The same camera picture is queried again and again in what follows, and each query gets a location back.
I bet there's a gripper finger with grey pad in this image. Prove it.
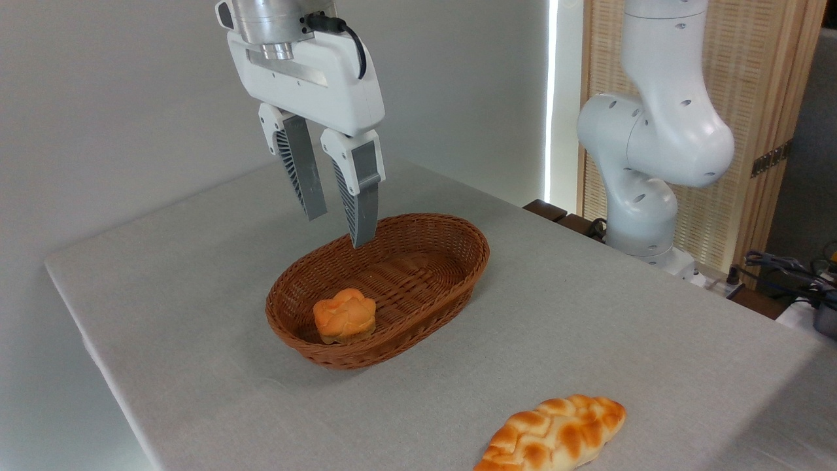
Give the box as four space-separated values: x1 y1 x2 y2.
258 102 328 222
320 128 386 250

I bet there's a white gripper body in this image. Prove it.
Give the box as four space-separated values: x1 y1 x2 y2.
226 30 386 138

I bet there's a braided golden bread loaf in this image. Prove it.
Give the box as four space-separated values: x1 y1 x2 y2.
473 394 627 471

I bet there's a brown wicker oval basket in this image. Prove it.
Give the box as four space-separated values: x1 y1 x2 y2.
265 213 491 371

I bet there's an orange flower-shaped bun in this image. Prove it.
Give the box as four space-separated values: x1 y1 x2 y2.
313 288 377 345

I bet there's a grey tablecloth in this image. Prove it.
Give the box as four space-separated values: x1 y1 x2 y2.
44 156 837 471

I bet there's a white power strip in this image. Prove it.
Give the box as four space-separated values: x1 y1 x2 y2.
701 273 745 300

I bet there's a dark metal screen hinge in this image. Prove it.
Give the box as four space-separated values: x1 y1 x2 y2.
750 139 794 179

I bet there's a wooden bamboo folding screen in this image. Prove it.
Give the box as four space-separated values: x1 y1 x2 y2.
578 0 828 290

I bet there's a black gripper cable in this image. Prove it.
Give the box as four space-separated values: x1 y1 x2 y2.
305 12 368 80

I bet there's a bundle of dark cables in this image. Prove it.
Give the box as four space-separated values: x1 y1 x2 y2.
742 242 837 309

